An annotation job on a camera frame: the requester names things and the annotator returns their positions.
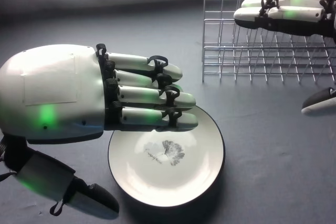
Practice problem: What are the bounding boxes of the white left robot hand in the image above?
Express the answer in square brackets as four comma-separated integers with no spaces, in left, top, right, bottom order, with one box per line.
[0,42,199,216]

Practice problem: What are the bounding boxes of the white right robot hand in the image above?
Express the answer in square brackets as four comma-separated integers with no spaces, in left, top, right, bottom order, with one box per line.
[233,0,336,116]

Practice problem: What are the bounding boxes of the white plate with black rim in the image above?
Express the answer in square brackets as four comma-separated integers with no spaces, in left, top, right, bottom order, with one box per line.
[107,104,226,208]

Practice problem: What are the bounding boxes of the chrome wire dish rack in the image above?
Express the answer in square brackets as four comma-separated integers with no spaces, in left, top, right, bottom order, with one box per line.
[201,0,336,83]

